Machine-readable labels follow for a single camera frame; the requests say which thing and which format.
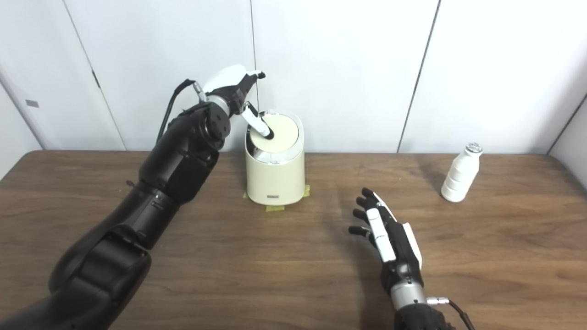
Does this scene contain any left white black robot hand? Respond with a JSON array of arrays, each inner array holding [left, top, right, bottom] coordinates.
[[202, 64, 275, 139]]

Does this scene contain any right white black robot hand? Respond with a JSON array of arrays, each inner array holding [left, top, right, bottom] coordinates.
[[348, 187, 424, 294]]

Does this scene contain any round cream bin lid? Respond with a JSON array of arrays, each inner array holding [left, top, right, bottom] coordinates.
[[250, 114, 299, 153]]

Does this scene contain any small white plastic bottle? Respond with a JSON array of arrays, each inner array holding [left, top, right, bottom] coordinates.
[[441, 143, 483, 203]]

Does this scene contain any cream-colored bin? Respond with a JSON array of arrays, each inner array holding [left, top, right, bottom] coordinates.
[[244, 109, 305, 206]]

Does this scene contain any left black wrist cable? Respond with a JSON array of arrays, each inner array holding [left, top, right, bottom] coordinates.
[[156, 79, 207, 145]]

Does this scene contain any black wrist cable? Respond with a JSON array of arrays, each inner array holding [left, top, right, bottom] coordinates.
[[156, 79, 207, 145], [426, 297, 475, 330]]

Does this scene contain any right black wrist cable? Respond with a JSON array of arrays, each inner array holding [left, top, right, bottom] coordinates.
[[426, 297, 475, 330]]

